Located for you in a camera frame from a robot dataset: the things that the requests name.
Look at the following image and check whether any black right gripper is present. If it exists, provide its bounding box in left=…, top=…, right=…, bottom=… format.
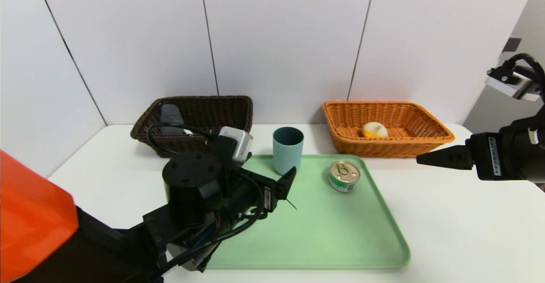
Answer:
left=416, top=114, right=545, bottom=184

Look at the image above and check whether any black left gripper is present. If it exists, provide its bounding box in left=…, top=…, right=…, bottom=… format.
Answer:
left=232, top=166, right=297, bottom=220

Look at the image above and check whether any blue-grey plastic cup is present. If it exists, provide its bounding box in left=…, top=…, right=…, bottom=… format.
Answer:
left=272, top=127, right=305, bottom=176

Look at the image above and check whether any tin can with pull tab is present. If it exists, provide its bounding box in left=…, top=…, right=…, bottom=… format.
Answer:
left=329, top=160, right=361, bottom=193

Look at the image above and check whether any orange-topped white bun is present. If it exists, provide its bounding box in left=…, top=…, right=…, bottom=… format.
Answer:
left=362, top=122, right=389, bottom=139

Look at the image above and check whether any grey towel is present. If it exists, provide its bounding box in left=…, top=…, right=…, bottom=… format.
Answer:
left=160, top=103, right=186, bottom=135

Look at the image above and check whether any orange wicker basket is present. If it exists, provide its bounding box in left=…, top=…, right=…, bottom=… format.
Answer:
left=322, top=101, right=455, bottom=159

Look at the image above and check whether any dark brown wicker basket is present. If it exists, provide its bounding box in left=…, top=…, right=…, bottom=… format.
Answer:
left=130, top=96, right=254, bottom=159

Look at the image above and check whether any light green plastic tray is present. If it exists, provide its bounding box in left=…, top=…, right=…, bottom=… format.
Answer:
left=204, top=154, right=411, bottom=270

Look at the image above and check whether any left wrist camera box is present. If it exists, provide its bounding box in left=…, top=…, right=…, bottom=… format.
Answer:
left=218, top=126, right=253, bottom=165

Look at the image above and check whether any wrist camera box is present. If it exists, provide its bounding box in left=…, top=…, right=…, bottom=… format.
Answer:
left=218, top=126, right=253, bottom=165
left=485, top=64, right=543, bottom=103

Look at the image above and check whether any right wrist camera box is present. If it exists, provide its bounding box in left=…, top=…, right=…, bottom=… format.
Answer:
left=485, top=64, right=543, bottom=103

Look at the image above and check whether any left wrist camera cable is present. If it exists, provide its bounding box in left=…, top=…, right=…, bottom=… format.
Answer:
left=147, top=122, right=222, bottom=158

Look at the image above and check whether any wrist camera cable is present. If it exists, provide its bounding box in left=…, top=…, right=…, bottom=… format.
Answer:
left=147, top=122, right=222, bottom=158
left=502, top=53, right=545, bottom=92

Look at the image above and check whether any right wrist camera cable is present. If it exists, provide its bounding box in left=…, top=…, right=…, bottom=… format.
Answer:
left=502, top=53, right=545, bottom=92

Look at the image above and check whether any dark wall fixture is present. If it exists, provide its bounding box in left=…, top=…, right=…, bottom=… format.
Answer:
left=502, top=37, right=522, bottom=53

